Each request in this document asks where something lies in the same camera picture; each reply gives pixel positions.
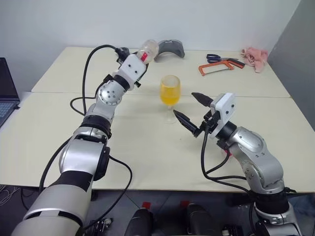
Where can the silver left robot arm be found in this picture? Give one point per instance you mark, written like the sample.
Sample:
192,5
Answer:
108,94

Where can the clear plastic bottle red label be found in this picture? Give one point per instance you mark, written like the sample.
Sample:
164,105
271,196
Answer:
150,48

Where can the pink cloth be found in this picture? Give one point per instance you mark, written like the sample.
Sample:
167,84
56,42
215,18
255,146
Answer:
256,57

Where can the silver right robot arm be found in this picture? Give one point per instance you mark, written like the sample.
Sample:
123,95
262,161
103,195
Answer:
261,159

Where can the dark rounded shape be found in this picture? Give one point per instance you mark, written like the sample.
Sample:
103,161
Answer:
144,221
198,220

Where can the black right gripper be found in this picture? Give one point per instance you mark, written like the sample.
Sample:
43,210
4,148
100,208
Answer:
211,120

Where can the red tag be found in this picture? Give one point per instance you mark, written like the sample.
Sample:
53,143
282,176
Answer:
184,204
146,205

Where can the grey partition panel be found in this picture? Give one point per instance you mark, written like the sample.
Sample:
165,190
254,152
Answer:
295,61

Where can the grey curved plastic shell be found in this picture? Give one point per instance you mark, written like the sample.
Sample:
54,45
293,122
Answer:
172,48

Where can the orange hacksaw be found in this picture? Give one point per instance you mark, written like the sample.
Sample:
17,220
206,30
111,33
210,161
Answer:
201,68

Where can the clear wine glass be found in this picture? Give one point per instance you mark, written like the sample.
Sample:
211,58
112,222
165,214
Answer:
169,91

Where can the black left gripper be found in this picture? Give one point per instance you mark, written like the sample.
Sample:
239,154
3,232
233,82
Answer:
146,70

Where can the dark laptop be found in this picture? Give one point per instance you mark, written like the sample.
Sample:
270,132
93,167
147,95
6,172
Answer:
6,83

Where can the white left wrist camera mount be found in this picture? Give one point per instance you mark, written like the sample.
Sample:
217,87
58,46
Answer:
131,66

